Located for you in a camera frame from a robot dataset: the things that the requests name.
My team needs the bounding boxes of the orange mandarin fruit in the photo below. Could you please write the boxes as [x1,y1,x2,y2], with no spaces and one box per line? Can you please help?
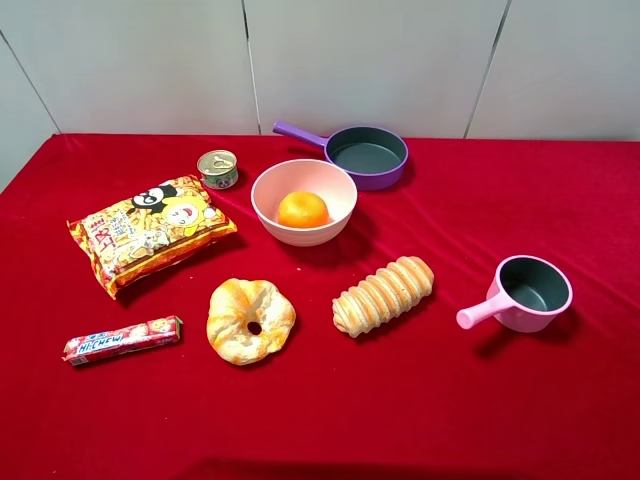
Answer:
[278,191,329,229]

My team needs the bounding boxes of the pink bowl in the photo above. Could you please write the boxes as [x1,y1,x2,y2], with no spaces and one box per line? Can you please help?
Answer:
[251,159,358,247]

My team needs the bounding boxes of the striped long bread roll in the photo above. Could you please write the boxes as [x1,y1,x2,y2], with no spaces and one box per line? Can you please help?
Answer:
[332,256,435,338]

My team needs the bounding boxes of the purple frying pan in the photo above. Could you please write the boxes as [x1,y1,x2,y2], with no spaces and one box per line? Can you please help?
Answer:
[272,121,409,191]

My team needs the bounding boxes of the small tin can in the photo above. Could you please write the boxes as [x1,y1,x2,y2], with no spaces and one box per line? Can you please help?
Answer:
[197,150,239,190]

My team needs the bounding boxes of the red Hi-Chew candy pack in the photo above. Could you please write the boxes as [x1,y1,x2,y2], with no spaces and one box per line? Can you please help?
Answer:
[62,315,183,366]

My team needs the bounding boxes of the yellow red snack bag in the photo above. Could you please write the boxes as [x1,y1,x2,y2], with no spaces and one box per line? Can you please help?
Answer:
[67,175,237,298]

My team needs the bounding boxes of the pink saucepan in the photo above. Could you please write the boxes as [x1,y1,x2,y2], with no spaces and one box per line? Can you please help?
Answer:
[456,255,573,333]

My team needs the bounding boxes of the ring shaped bread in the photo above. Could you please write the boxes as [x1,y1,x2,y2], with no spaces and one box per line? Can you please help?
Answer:
[206,278,296,366]

